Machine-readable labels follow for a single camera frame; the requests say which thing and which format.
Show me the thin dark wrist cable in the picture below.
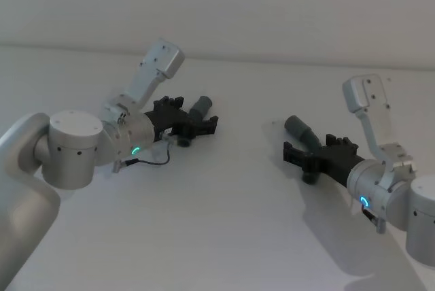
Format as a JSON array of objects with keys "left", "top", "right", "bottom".
[
  {"left": 113, "top": 137, "right": 173, "bottom": 172},
  {"left": 361, "top": 206, "right": 387, "bottom": 235}
]

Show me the thin dark left wrist cable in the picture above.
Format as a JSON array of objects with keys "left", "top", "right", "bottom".
[{"left": 113, "top": 137, "right": 173, "bottom": 172}]

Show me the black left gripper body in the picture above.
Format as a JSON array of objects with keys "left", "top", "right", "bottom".
[{"left": 144, "top": 95, "right": 198, "bottom": 148}]

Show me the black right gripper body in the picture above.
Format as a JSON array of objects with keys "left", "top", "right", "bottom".
[{"left": 302, "top": 134, "right": 366, "bottom": 187}]

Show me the white table cloth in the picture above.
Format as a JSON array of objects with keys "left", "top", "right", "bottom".
[{"left": 0, "top": 44, "right": 435, "bottom": 291}]

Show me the thin dark right wrist cable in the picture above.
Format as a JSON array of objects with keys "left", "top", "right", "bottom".
[{"left": 361, "top": 206, "right": 387, "bottom": 235}]

